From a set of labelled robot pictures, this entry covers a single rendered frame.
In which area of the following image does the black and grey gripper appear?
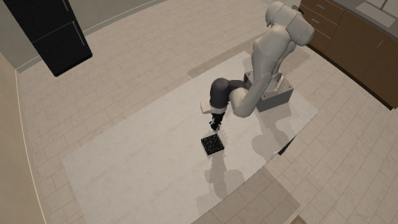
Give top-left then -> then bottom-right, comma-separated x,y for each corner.
209,112 -> 225,134

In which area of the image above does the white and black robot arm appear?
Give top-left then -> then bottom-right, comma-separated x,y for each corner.
200,1 -> 315,118

